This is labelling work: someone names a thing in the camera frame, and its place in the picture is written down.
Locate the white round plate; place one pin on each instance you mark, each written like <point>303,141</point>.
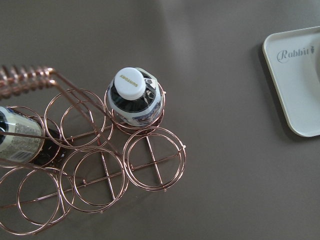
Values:
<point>311,64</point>

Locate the tea bottle handle side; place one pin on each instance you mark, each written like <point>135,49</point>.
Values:
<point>24,140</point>

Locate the cream serving tray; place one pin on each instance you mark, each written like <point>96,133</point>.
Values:
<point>285,53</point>

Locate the copper wire bottle rack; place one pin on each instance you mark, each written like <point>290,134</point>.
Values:
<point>104,154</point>

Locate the tea bottle front slot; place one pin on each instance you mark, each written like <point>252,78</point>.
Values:
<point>135,96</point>

